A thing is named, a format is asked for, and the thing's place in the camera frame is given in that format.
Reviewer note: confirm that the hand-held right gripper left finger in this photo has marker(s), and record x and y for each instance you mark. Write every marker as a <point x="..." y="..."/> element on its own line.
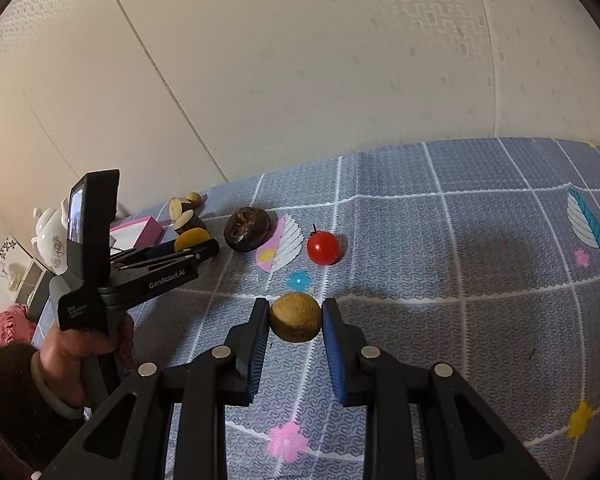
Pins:
<point x="256" y="360"/>

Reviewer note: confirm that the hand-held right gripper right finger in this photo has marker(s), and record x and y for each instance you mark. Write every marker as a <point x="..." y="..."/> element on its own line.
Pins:
<point x="334" y="360"/>

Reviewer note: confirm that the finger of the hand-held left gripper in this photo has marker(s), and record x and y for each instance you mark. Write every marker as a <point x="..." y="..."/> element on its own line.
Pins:
<point x="200" y="252"/>
<point x="152" y="251"/>

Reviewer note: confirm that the orange-yellow round fruit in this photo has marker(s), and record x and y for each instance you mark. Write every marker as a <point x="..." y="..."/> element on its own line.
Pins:
<point x="192" y="237"/>

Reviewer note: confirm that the pink box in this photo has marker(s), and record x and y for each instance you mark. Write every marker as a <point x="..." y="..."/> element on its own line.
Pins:
<point x="147" y="232"/>

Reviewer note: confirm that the pale yellow block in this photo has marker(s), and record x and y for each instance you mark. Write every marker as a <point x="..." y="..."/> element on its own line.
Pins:
<point x="176" y="207"/>

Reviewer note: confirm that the dark brown wrinkled fruit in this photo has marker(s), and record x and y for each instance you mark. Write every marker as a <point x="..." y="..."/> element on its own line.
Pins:
<point x="246" y="230"/>

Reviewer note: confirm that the small tan-yellow round fruit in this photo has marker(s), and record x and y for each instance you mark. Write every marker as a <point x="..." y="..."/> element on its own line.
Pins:
<point x="195" y="198"/>

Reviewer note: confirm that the brown kiwi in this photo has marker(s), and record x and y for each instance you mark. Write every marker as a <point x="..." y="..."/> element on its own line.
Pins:
<point x="296" y="317"/>

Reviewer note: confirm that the person's left forearm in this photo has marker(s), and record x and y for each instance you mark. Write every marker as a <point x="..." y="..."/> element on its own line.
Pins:
<point x="10" y="400"/>

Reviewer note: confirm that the person's left hand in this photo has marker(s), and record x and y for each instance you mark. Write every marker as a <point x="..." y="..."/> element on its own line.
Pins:
<point x="65" y="355"/>

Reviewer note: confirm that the white floral box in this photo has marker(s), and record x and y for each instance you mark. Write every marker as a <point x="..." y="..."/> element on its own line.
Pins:
<point x="15" y="265"/>

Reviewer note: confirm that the red cherry tomato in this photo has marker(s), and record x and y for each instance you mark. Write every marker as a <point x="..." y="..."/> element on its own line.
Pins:
<point x="323" y="248"/>

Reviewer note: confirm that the pink ruffled cloth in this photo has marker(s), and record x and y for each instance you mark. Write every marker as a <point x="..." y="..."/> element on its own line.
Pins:
<point x="5" y="330"/>

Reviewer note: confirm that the blue-grey printed tablecloth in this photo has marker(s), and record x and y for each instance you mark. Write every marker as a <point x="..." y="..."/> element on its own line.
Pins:
<point x="480" y="260"/>

